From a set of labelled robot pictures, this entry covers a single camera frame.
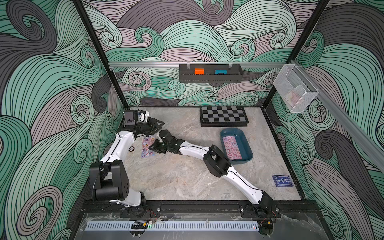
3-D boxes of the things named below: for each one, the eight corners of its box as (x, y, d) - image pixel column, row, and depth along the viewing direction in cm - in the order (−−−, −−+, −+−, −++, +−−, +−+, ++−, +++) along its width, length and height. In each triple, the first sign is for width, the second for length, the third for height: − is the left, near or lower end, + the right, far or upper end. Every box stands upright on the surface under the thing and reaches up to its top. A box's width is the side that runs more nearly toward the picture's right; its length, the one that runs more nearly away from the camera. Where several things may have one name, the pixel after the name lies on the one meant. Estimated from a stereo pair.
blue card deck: (276, 187, 82) (278, 186, 81) (272, 176, 86) (273, 174, 85) (292, 187, 82) (294, 186, 81) (287, 176, 86) (289, 174, 85)
